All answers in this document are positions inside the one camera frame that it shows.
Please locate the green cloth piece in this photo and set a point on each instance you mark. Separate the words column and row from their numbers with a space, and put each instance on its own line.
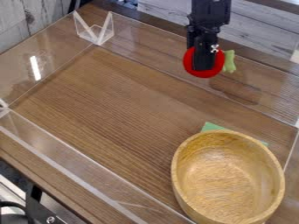
column 210, row 126

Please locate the black metal table mount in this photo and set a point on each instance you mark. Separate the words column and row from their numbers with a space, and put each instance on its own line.
column 37, row 213

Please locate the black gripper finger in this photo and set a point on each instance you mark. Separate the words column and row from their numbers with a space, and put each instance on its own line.
column 189, row 36
column 205, row 48

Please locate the red plush tomato toy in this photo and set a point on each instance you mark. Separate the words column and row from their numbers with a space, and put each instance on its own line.
column 224, row 64

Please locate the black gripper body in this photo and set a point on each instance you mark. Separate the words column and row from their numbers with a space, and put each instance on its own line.
column 209, row 14

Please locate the clear acrylic corner bracket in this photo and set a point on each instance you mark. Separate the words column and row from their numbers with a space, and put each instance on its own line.
column 94, row 34

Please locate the wooden oval bowl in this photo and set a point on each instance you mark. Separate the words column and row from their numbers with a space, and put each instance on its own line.
column 227, row 178

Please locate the clear acrylic tray wall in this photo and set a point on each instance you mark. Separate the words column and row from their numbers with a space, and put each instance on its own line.
column 93, row 116

